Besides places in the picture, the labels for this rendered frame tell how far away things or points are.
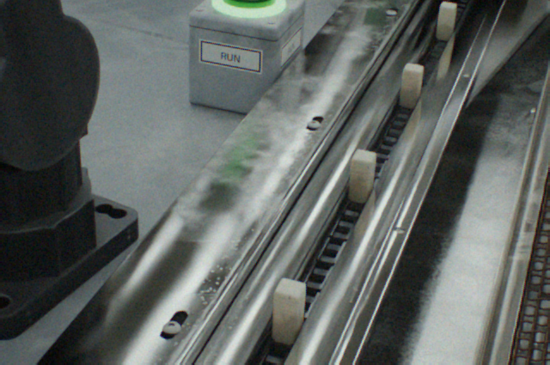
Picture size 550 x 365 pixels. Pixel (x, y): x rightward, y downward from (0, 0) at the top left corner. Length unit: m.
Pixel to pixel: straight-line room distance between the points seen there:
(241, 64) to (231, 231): 0.22
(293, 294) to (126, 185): 0.21
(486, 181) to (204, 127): 0.21
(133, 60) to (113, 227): 0.27
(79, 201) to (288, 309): 0.14
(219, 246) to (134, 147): 0.19
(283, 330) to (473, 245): 0.17
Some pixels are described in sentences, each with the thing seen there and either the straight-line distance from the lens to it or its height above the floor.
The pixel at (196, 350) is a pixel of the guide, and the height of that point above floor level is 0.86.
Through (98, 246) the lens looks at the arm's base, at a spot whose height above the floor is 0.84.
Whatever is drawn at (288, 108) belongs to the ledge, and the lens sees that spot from 0.64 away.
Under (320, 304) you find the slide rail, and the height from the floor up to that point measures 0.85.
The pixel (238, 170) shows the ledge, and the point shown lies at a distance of 0.57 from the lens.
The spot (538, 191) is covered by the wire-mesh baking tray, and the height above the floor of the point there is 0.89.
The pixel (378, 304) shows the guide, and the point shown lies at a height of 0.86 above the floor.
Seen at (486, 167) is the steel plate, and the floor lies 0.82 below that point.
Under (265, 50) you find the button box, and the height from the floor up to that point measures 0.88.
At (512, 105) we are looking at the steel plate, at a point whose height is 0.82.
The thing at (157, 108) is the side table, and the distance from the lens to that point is 0.73.
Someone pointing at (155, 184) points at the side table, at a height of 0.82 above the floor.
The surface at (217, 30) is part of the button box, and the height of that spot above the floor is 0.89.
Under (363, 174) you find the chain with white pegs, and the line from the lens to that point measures 0.58.
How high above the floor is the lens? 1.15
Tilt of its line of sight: 30 degrees down
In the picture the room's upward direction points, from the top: 3 degrees clockwise
